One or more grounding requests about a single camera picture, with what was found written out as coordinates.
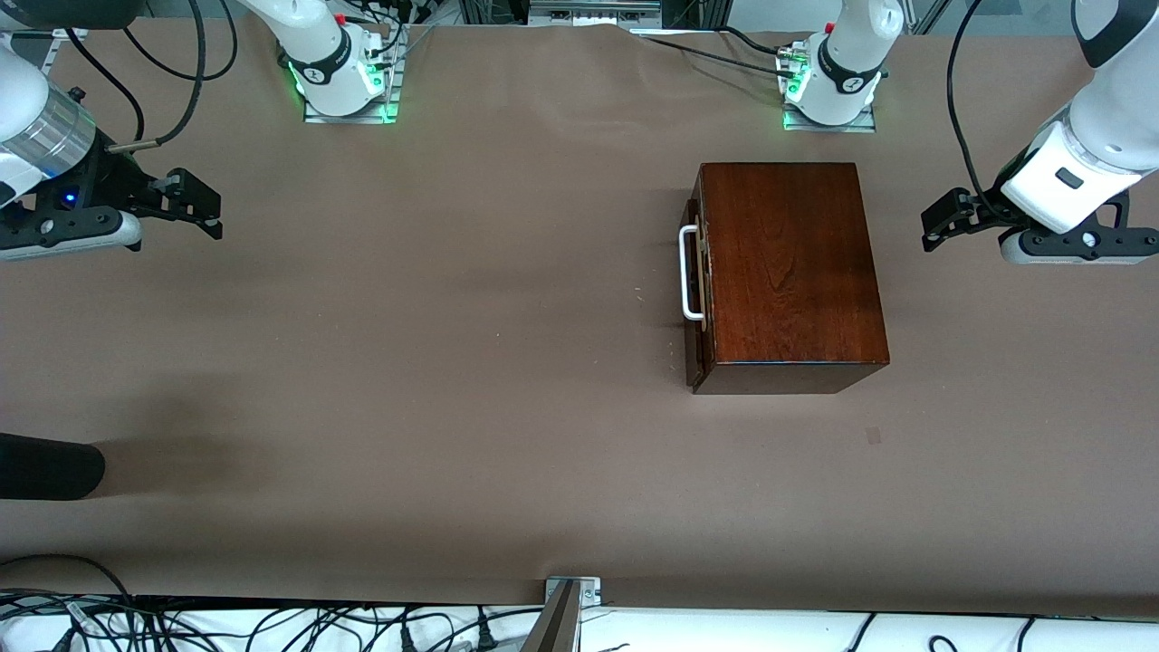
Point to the aluminium rail with bracket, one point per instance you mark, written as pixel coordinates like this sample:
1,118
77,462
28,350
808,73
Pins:
50,52

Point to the grey metal post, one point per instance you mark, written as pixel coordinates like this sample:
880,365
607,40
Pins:
554,625

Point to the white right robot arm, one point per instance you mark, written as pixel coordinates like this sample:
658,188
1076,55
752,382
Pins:
317,45

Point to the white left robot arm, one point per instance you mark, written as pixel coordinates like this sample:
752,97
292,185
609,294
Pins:
851,54

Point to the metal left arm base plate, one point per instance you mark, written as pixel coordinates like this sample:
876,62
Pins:
828,128

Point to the silver metal bracket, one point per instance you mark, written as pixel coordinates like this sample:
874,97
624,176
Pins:
589,589

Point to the dark wooden drawer cabinet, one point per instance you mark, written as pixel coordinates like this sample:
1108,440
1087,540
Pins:
797,272

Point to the black power plug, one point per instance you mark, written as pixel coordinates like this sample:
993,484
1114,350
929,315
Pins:
486,638
408,638

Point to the black cylinder object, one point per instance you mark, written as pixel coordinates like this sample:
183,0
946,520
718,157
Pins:
50,466

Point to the silver box device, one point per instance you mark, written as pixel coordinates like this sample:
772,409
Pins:
593,11

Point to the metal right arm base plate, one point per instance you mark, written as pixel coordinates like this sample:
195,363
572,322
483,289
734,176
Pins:
349,118

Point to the brown paper table cover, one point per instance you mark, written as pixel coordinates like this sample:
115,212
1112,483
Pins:
453,362

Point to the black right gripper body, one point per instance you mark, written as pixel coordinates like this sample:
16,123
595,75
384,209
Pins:
116,181

